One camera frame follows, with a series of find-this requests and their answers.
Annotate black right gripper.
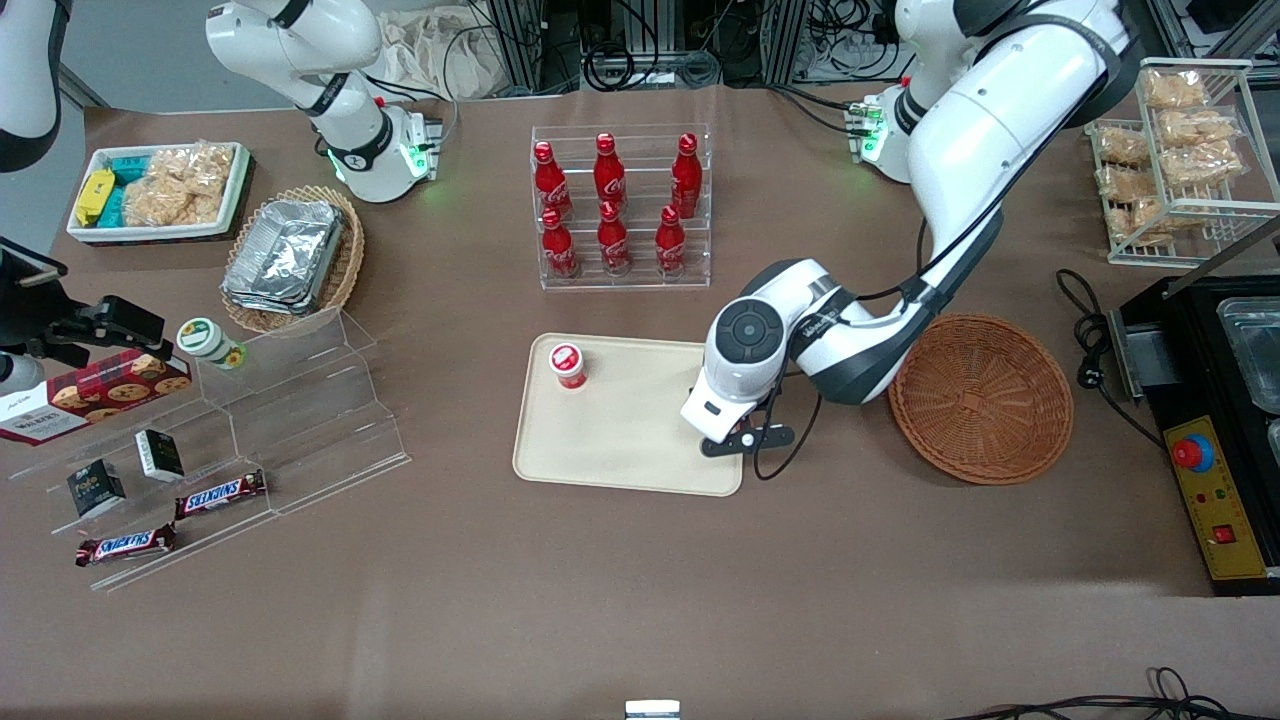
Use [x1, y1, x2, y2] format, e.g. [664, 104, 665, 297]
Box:
[0, 238, 93, 367]

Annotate red tartan cookie box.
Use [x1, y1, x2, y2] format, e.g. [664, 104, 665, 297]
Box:
[0, 349, 193, 447]

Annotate Snickers chocolate bar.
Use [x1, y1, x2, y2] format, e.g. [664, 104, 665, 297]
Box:
[74, 523, 179, 569]
[174, 469, 269, 522]

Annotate aluminium frame post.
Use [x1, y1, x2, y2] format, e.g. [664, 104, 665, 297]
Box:
[763, 0, 809, 87]
[488, 0, 548, 94]

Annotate beige crumpled cloth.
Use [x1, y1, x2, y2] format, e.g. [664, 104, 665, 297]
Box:
[378, 8, 513, 102]

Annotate coiled black cable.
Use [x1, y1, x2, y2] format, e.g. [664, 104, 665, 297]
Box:
[583, 42, 723, 93]

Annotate red lid yogurt cup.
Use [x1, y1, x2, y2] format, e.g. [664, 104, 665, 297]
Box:
[547, 341, 589, 392]

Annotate black appliance with yellow panel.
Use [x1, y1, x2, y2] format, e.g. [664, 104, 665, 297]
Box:
[1107, 214, 1280, 599]

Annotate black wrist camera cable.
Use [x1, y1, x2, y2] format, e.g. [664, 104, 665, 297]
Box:
[752, 190, 1011, 483]

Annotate clear acrylic stepped display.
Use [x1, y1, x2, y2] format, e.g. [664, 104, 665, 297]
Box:
[8, 305, 412, 594]

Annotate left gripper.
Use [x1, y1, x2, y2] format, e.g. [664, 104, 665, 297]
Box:
[680, 368, 773, 447]

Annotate small black white carton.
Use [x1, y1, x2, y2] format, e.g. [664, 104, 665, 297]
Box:
[135, 428, 187, 484]
[66, 458, 128, 519]

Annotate round brown wicker basket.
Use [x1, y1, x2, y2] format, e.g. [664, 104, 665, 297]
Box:
[886, 313, 1076, 487]

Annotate beige plastic serving tray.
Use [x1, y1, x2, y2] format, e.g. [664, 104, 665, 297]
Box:
[512, 332, 749, 498]

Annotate yellow snack packet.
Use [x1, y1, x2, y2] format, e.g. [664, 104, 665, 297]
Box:
[77, 169, 117, 227]

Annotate black arm base cables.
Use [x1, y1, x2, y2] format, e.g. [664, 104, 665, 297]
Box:
[768, 83, 873, 138]
[362, 72, 461, 153]

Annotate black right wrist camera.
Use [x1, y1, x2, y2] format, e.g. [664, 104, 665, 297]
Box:
[68, 294, 167, 354]

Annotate black floor cable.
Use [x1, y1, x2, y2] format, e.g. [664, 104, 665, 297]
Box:
[945, 666, 1280, 720]

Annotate white wire rack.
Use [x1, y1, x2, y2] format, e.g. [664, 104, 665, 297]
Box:
[1084, 57, 1280, 269]

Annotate red cola bottle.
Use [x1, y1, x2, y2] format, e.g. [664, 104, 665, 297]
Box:
[654, 204, 689, 279]
[532, 140, 574, 222]
[540, 207, 582, 280]
[593, 132, 628, 207]
[670, 132, 704, 220]
[596, 200, 634, 277]

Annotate black power cable with plug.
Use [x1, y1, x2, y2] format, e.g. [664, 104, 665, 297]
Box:
[1056, 267, 1167, 448]

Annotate clear acrylic bottle rack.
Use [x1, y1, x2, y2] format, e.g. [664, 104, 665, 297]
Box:
[529, 122, 714, 292]

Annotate green lid yogurt cup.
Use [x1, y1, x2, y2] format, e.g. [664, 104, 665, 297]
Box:
[176, 317, 247, 372]

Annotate oval wicker basket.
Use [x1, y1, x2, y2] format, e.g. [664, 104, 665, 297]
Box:
[221, 184, 366, 335]

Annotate white rectangular snack tray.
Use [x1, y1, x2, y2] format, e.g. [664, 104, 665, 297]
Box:
[66, 141, 251, 244]

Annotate aluminium foil tray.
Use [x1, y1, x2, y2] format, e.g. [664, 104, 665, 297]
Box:
[221, 283, 323, 318]
[224, 199, 348, 303]

